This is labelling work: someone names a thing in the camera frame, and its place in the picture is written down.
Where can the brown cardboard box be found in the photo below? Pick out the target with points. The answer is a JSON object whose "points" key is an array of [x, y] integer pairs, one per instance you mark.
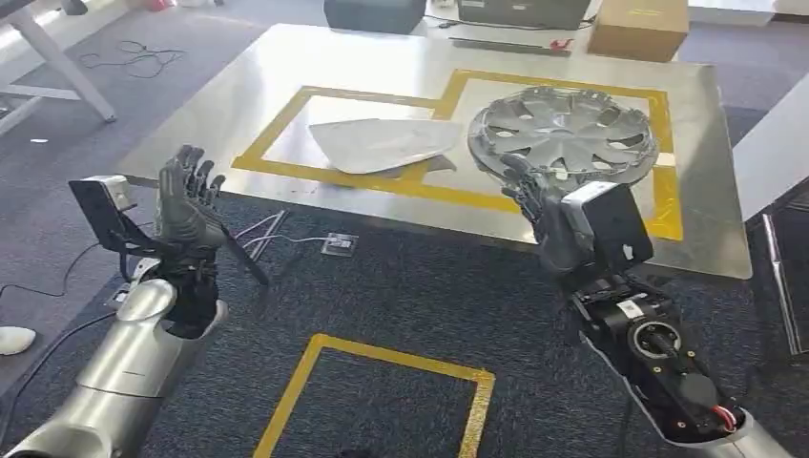
{"points": [[638, 28]]}

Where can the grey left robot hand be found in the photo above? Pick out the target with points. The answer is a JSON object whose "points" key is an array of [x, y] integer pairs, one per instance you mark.
{"points": [[183, 208]]}

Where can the white rounded object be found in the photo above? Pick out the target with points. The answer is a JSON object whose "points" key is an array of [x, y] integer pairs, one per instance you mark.
{"points": [[16, 340]]}

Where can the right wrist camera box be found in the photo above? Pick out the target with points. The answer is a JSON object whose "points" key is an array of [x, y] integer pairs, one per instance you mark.
{"points": [[613, 227]]}

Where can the metal frame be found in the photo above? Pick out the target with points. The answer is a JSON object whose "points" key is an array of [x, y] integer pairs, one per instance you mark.
{"points": [[780, 284]]}

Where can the steel bench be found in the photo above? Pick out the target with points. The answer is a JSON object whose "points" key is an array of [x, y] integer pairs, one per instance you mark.
{"points": [[354, 69]]}

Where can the black flat bar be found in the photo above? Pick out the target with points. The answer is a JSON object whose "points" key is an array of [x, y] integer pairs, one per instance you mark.
{"points": [[505, 46]]}

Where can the grey power strip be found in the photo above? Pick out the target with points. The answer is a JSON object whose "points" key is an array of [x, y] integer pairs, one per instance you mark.
{"points": [[340, 244]]}

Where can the grey wheel hubcap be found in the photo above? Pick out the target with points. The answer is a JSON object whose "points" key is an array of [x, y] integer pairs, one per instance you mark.
{"points": [[569, 126]]}

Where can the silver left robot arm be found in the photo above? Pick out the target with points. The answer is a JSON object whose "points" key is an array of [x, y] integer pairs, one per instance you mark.
{"points": [[120, 379]]}

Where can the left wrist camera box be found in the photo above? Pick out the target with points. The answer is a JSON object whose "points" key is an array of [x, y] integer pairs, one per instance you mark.
{"points": [[98, 208]]}

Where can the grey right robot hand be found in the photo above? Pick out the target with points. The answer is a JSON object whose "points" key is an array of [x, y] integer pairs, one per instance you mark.
{"points": [[559, 234]]}

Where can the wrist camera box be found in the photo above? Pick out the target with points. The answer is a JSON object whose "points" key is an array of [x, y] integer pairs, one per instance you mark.
{"points": [[98, 208], [613, 227]]}

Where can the white curved plastic panel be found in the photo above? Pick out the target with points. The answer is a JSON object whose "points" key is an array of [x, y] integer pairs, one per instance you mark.
{"points": [[379, 145]]}

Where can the black flat strip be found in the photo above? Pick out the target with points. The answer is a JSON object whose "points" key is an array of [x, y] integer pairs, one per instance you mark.
{"points": [[246, 259]]}

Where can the dark laptop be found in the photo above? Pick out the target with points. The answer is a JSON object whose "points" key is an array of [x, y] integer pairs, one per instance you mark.
{"points": [[524, 12]]}

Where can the white table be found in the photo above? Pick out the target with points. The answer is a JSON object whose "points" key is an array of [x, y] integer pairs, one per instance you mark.
{"points": [[50, 57]]}

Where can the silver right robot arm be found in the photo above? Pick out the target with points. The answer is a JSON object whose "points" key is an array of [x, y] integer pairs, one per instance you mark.
{"points": [[651, 360]]}

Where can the white desk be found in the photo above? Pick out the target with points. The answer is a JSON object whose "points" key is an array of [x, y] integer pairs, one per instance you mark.
{"points": [[771, 145]]}

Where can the black case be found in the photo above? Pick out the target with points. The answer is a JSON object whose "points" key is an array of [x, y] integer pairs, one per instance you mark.
{"points": [[376, 16]]}

